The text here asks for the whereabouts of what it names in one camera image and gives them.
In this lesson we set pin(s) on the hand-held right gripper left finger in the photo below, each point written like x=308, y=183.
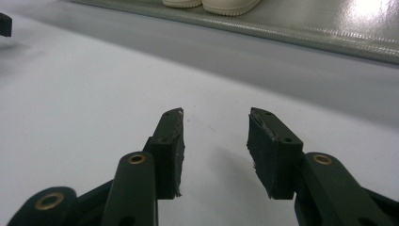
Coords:
x=167, y=157

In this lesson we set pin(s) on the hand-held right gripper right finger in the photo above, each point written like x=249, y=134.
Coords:
x=273, y=157

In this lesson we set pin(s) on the grey metal shoe rack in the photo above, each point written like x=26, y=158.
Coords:
x=298, y=31

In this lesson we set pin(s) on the small white sneaker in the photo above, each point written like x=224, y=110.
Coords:
x=230, y=7
x=182, y=3

